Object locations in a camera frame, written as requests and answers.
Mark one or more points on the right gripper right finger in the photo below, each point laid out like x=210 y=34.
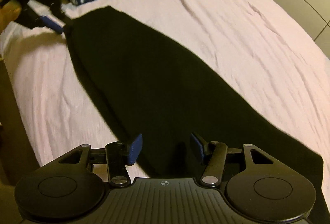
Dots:
x=213 y=156

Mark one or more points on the black pants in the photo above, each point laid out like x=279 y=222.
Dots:
x=143 y=82

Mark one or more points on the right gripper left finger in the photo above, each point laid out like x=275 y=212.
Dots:
x=118 y=156

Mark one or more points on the pink grey bed cover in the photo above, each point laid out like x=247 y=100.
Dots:
x=254 y=45

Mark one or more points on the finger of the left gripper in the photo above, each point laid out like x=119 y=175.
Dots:
x=41 y=17

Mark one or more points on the person's left hand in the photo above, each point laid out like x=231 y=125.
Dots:
x=9 y=13

